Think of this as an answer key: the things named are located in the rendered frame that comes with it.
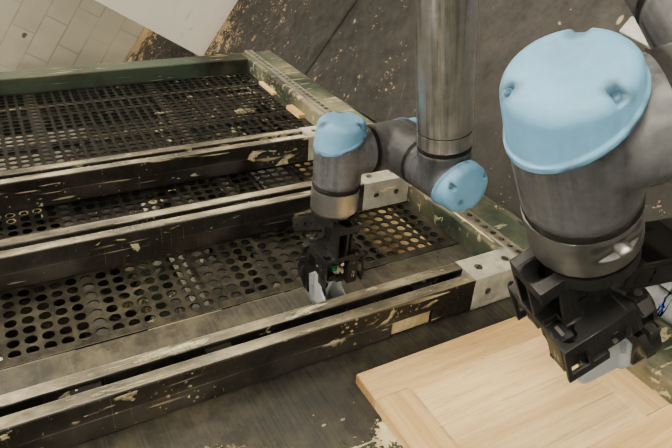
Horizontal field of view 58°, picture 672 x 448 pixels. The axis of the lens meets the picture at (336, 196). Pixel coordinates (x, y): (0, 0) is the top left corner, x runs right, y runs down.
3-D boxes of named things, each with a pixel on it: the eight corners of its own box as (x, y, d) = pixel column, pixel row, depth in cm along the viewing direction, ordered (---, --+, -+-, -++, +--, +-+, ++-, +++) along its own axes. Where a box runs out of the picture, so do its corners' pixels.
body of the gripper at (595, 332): (515, 319, 53) (492, 240, 45) (597, 267, 54) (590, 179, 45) (573, 390, 48) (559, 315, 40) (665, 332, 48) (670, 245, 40)
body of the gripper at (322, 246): (322, 294, 97) (327, 230, 91) (298, 264, 104) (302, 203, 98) (363, 282, 101) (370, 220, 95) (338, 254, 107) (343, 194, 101)
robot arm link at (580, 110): (694, 84, 28) (508, 138, 30) (683, 225, 36) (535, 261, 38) (630, -4, 33) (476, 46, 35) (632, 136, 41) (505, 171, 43)
